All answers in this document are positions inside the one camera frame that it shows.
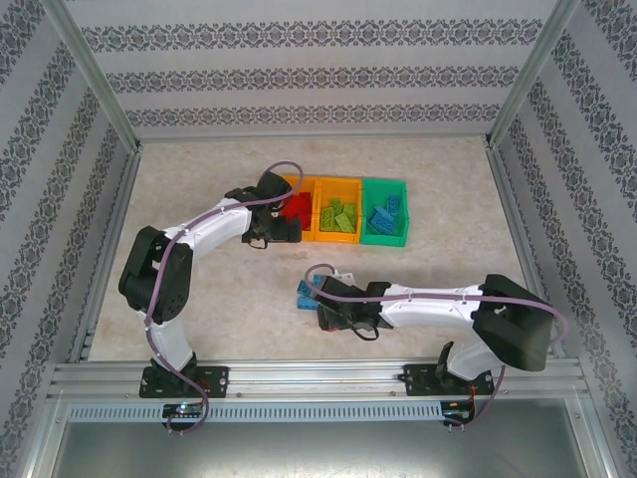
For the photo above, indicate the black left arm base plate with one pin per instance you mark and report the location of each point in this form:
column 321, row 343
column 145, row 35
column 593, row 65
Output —
column 214, row 381

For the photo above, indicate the white right camera bracket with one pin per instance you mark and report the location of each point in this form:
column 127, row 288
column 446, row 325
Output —
column 343, row 275

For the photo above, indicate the aluminium frame post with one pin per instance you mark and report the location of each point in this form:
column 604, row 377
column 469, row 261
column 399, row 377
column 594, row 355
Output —
column 535, row 74
column 92, row 74

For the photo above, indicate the aluminium table side rail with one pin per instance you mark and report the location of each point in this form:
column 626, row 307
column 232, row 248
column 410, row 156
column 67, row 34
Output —
column 517, row 224
column 107, row 249

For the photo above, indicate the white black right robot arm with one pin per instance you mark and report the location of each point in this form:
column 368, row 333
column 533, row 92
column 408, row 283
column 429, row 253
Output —
column 428, row 304

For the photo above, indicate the grey metal sheet panel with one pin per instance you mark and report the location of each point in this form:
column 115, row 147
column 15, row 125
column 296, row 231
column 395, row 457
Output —
column 318, row 448

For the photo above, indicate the orange bin with green bricks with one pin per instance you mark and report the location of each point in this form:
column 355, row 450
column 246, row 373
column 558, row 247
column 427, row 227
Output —
column 338, row 186

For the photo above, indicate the short blue lego brick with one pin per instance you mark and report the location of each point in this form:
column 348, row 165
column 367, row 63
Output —
column 304, row 289

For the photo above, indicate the green plastic bin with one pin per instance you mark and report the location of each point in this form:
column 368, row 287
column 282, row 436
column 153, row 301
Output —
column 383, row 239

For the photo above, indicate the aluminium mounting rail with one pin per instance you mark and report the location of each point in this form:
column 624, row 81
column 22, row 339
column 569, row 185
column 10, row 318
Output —
column 318, row 378

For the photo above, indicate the orange bin with red bricks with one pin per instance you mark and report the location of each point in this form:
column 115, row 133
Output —
column 308, row 184

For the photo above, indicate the long blue lego brick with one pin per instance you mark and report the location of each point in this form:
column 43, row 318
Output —
column 379, row 213
column 384, row 225
column 318, row 280
column 307, row 303
column 394, row 201

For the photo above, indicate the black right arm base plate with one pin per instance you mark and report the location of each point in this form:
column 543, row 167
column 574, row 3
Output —
column 420, row 381

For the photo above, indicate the long green lego brick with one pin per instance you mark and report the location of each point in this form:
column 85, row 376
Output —
column 350, row 211
column 327, row 220
column 334, row 204
column 343, row 222

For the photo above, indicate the aluminium table back rail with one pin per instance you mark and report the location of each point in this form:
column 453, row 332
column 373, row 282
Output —
column 313, row 136

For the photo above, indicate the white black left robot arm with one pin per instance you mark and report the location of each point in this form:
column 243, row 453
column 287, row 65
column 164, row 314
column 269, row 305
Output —
column 214, row 226

